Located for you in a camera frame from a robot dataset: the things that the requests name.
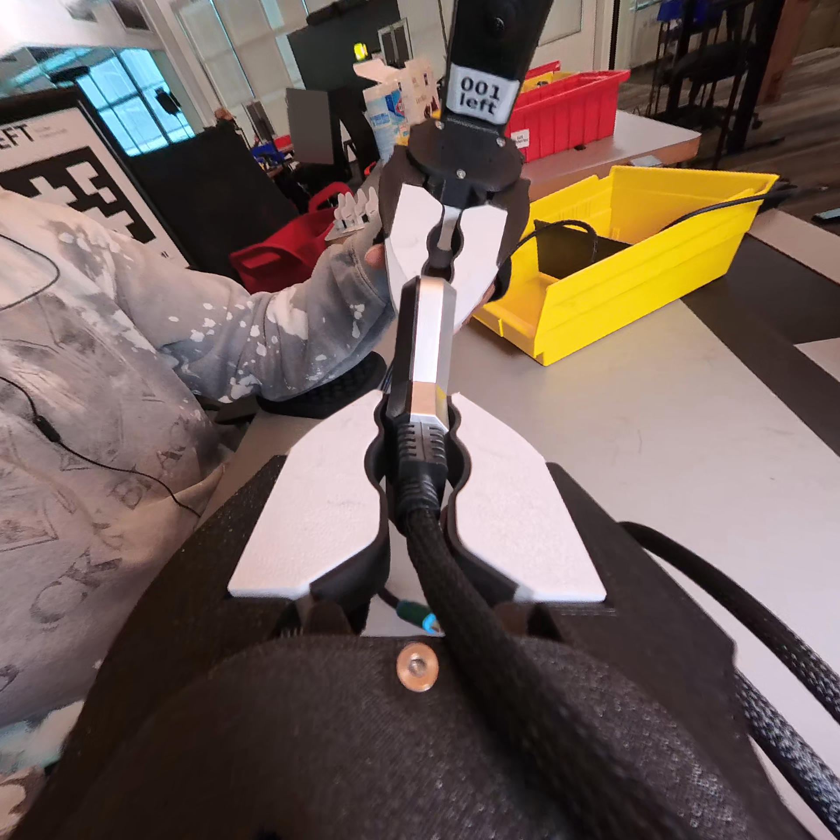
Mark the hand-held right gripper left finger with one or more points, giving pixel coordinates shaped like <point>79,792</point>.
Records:
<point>315,518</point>

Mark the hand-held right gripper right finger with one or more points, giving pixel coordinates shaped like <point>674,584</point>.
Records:
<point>518,518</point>

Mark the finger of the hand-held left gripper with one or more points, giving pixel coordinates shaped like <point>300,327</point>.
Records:
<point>410,229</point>
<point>482,256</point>

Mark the yellow divided storage bin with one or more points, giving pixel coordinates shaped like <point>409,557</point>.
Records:
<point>623,308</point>

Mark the person's left forearm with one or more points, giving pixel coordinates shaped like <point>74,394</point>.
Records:
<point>262,328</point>

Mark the person's left hand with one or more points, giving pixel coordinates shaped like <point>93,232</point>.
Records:
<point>376,257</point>

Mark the row of white dropper bottles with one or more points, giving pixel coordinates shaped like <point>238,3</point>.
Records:
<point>351,213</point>

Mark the black bin divider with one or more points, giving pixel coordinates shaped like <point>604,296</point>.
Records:
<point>571,256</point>

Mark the wipes canister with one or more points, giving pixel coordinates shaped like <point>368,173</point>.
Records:
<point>384,118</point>

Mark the red ribbed bin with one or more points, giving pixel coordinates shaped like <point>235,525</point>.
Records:
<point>564,111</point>

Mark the red tote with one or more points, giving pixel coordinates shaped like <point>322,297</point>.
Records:
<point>282,256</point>

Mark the wooden table with bins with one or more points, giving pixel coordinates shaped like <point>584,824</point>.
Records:
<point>643,144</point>

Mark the large black monitor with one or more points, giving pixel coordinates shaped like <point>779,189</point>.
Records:
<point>328,46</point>

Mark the black folding board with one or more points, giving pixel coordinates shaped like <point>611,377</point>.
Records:
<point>210,197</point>

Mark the black lectern stand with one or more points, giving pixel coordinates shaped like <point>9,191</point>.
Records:
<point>748,65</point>

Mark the framed tag sign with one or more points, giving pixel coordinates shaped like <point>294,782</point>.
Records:
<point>65,138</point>

